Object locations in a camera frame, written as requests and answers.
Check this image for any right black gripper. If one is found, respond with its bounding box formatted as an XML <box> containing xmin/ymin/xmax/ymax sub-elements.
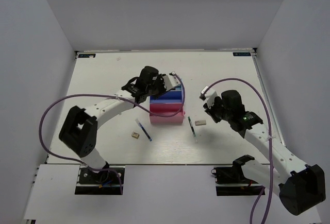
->
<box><xmin>203</xmin><ymin>96</ymin><xmax>232</xmax><ymax>123</ymax></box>

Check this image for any white eraser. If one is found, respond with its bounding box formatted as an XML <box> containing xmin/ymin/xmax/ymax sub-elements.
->
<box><xmin>195</xmin><ymin>120</ymin><xmax>207</xmax><ymax>126</ymax></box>

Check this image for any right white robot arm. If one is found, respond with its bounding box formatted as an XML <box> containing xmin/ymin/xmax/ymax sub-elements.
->
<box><xmin>200</xmin><ymin>87</ymin><xmax>326</xmax><ymax>216</ymax></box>

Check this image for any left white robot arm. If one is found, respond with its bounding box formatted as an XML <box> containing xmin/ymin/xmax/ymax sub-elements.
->
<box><xmin>59</xmin><ymin>66</ymin><xmax>169</xmax><ymax>182</ymax></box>

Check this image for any pink drawer container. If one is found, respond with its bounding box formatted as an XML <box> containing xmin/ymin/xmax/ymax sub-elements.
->
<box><xmin>149</xmin><ymin>102</ymin><xmax>185</xmax><ymax>125</ymax></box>

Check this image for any dark blue drawer container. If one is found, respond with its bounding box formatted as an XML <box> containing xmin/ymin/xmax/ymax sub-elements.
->
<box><xmin>150</xmin><ymin>90</ymin><xmax>183</xmax><ymax>104</ymax></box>

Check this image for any light blue drawer container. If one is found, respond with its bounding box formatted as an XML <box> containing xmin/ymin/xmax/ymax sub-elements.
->
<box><xmin>171</xmin><ymin>85</ymin><xmax>184</xmax><ymax>93</ymax></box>

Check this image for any green ink pen refill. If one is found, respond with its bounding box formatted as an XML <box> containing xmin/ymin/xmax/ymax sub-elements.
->
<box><xmin>188</xmin><ymin>116</ymin><xmax>198</xmax><ymax>143</ymax></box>

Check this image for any small tan eraser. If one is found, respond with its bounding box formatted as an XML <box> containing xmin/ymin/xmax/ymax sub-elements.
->
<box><xmin>131</xmin><ymin>132</ymin><xmax>140</xmax><ymax>139</ymax></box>

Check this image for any right blue corner label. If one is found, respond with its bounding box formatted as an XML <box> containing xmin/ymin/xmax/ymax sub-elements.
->
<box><xmin>233</xmin><ymin>52</ymin><xmax>251</xmax><ymax>57</ymax></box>

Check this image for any blue corner label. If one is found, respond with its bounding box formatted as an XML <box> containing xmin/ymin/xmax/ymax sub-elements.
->
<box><xmin>78</xmin><ymin>54</ymin><xmax>96</xmax><ymax>58</ymax></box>
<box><xmin>233</xmin><ymin>52</ymin><xmax>251</xmax><ymax>57</ymax></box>

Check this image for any blue ink pen refill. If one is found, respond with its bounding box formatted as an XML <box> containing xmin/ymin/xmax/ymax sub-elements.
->
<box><xmin>135</xmin><ymin>119</ymin><xmax>152</xmax><ymax>141</ymax></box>

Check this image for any left blue corner label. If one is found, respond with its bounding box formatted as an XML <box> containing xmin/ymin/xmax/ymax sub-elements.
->
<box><xmin>78</xmin><ymin>54</ymin><xmax>96</xmax><ymax>58</ymax></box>

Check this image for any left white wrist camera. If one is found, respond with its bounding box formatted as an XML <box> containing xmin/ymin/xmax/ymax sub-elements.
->
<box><xmin>163</xmin><ymin>72</ymin><xmax>181</xmax><ymax>92</ymax></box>

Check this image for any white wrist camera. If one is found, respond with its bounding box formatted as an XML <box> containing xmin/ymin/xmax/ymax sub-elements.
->
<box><xmin>163</xmin><ymin>72</ymin><xmax>181</xmax><ymax>92</ymax></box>
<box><xmin>200</xmin><ymin>86</ymin><xmax>218</xmax><ymax>108</ymax></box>

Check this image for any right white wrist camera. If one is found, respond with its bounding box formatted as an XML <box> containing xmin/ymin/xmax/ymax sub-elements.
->
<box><xmin>200</xmin><ymin>86</ymin><xmax>218</xmax><ymax>108</ymax></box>

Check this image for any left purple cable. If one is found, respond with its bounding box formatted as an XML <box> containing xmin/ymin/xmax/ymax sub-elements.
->
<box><xmin>39</xmin><ymin>72</ymin><xmax>187</xmax><ymax>194</ymax></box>

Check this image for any purple cable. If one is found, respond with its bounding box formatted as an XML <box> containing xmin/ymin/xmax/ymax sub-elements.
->
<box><xmin>200</xmin><ymin>77</ymin><xmax>276</xmax><ymax>224</ymax></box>
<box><xmin>39</xmin><ymin>72</ymin><xmax>187</xmax><ymax>194</ymax></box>

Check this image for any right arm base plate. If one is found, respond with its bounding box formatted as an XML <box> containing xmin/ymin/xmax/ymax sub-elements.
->
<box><xmin>211</xmin><ymin>166</ymin><xmax>262</xmax><ymax>197</ymax></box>

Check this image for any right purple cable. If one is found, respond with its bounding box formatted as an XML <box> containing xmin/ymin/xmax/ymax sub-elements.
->
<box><xmin>200</xmin><ymin>77</ymin><xmax>276</xmax><ymax>224</ymax></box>

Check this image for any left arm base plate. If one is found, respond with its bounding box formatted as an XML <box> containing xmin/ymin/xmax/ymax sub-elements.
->
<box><xmin>75</xmin><ymin>167</ymin><xmax>125</xmax><ymax>196</ymax></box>

